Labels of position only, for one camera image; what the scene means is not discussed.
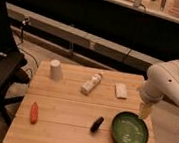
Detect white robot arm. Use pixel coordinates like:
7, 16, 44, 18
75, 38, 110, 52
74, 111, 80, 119
138, 60, 179, 120

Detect green bowl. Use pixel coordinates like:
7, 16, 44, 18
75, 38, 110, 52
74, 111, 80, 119
110, 111, 149, 143

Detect white plastic bottle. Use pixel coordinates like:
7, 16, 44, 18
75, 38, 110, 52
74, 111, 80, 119
80, 72, 103, 96

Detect orange carrot toy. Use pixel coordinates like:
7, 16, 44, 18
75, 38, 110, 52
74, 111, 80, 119
30, 101, 39, 124

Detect black floor cable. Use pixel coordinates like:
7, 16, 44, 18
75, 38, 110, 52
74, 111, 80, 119
13, 16, 47, 79

